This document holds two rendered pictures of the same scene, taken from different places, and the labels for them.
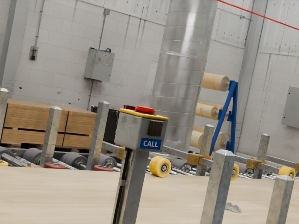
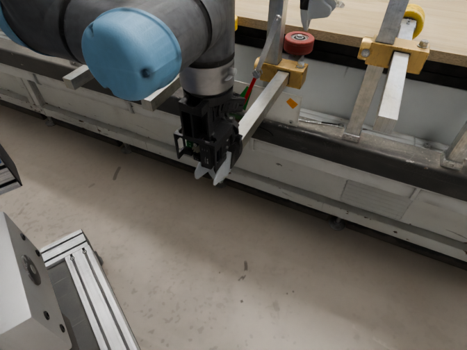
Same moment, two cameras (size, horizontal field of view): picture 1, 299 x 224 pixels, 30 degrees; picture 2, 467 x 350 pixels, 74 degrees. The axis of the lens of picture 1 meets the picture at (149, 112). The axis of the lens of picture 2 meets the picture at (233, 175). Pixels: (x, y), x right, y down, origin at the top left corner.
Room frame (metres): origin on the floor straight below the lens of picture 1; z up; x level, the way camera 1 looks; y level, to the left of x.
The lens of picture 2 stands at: (1.18, -1.24, 1.26)
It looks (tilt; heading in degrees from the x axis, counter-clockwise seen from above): 46 degrees down; 67
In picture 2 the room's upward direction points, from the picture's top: straight up
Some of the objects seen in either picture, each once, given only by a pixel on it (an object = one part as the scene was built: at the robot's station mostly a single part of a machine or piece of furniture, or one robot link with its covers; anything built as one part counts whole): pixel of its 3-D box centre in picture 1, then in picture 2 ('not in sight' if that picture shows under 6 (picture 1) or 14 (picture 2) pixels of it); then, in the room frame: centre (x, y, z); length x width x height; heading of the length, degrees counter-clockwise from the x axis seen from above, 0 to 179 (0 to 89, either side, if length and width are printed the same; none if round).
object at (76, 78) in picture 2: not in sight; (122, 51); (1.24, -0.26, 0.83); 0.43 x 0.03 x 0.04; 41
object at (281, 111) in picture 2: not in sight; (256, 101); (1.55, -0.55, 0.75); 0.26 x 0.01 x 0.10; 131
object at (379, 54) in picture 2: not in sight; (391, 53); (1.77, -0.77, 0.95); 0.13 x 0.06 x 0.05; 131
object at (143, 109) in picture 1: (144, 111); not in sight; (1.09, 0.01, 1.22); 0.04 x 0.04 x 0.02
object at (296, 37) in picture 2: not in sight; (297, 55); (1.68, -0.53, 0.85); 0.08 x 0.08 x 0.11
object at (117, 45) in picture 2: not in sight; (137, 40); (1.22, -0.92, 1.13); 0.11 x 0.11 x 0.08; 41
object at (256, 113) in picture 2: not in sight; (272, 92); (1.53, -0.66, 0.84); 0.43 x 0.03 x 0.04; 41
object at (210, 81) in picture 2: not in sight; (208, 71); (1.30, -0.87, 1.05); 0.08 x 0.08 x 0.05
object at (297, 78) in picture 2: not in sight; (280, 71); (1.60, -0.58, 0.85); 0.13 x 0.06 x 0.05; 131
